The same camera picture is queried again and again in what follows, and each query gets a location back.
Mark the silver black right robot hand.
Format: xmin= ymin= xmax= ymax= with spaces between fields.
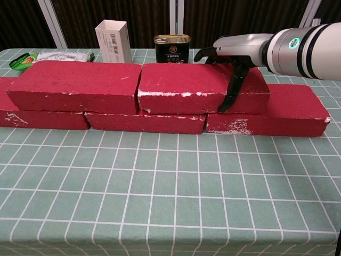
xmin=193 ymin=33 xmax=274 ymax=113

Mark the black gold luncheon meat can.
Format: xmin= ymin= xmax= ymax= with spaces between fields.
xmin=153 ymin=34 xmax=192 ymax=65

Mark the white partition frame post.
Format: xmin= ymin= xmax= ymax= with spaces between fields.
xmin=169 ymin=0 xmax=184 ymax=49
xmin=298 ymin=0 xmax=323 ymax=29
xmin=37 ymin=0 xmax=67 ymax=49

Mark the green checked tablecloth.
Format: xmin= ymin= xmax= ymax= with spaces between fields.
xmin=0 ymin=47 xmax=341 ymax=256

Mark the white open carton box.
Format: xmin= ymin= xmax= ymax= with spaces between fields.
xmin=95 ymin=20 xmax=133 ymax=64

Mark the green white snack bag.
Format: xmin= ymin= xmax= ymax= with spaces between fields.
xmin=9 ymin=52 xmax=95 ymax=70

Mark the dark brown partition panel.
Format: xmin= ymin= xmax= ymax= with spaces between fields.
xmin=50 ymin=0 xmax=176 ymax=49
xmin=315 ymin=0 xmax=341 ymax=26
xmin=0 ymin=0 xmax=58 ymax=52
xmin=183 ymin=0 xmax=310 ymax=49

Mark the red brick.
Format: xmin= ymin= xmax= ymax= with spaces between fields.
xmin=84 ymin=109 xmax=207 ymax=135
xmin=205 ymin=84 xmax=331 ymax=138
xmin=0 ymin=76 xmax=91 ymax=131
xmin=5 ymin=60 xmax=142 ymax=115
xmin=137 ymin=63 xmax=271 ymax=115

